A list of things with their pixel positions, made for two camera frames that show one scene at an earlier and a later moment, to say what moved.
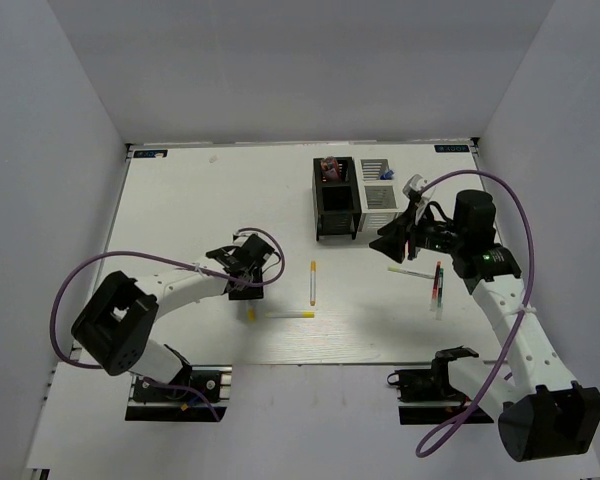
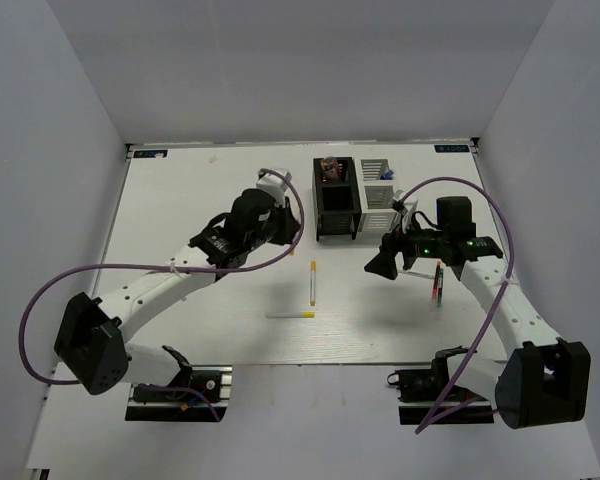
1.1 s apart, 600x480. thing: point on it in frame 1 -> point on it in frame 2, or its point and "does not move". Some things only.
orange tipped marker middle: x=312 y=282 does not move
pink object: x=330 y=169 does not move
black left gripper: x=252 y=293 -> x=290 y=224
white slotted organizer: x=376 y=193 does not move
